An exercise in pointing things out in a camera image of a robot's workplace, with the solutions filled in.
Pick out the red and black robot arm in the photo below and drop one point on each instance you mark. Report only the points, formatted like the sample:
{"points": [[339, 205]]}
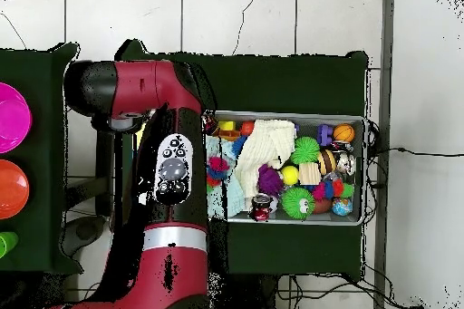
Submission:
{"points": [[174, 269]]}

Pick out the cream waffle cloth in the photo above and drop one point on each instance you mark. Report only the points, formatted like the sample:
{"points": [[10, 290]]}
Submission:
{"points": [[270, 138]]}

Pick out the mint waffle cloth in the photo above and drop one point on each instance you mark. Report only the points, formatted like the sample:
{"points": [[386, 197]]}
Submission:
{"points": [[237, 196]]}

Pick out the purple spiky rubber toy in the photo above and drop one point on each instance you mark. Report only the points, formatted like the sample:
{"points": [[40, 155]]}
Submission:
{"points": [[270, 180]]}

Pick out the uncrushed red soda can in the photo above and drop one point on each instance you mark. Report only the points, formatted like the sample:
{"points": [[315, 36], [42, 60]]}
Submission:
{"points": [[261, 209]]}

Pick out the plain green puffer ball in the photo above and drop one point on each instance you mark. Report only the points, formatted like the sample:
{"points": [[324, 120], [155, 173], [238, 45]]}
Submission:
{"points": [[305, 150]]}

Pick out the ridged wooden block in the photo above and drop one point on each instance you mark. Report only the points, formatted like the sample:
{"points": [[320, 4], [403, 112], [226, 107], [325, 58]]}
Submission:
{"points": [[309, 173]]}

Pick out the green puffer toy white face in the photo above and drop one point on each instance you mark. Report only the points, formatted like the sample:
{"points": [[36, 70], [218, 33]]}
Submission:
{"points": [[295, 203]]}

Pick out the wooden toy burger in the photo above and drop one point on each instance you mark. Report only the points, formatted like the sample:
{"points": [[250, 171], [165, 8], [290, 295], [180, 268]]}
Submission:
{"points": [[326, 161]]}

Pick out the multicoloured fuzzy caterpillar toy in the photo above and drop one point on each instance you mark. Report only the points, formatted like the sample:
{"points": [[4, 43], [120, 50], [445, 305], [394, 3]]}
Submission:
{"points": [[335, 188]]}

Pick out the grey rounded floor base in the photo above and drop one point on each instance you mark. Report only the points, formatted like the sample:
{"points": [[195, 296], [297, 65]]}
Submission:
{"points": [[85, 231]]}

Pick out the dark green side table cloth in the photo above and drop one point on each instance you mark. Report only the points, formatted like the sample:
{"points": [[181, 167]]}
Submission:
{"points": [[47, 178]]}

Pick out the orange plastic bowl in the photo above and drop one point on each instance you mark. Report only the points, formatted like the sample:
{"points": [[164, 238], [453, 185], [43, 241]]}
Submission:
{"points": [[12, 189]]}

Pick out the pink plastic bowl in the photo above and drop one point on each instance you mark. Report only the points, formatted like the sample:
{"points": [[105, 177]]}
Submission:
{"points": [[12, 117]]}

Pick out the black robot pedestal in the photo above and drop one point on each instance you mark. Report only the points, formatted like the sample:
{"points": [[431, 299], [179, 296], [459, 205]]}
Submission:
{"points": [[250, 294]]}

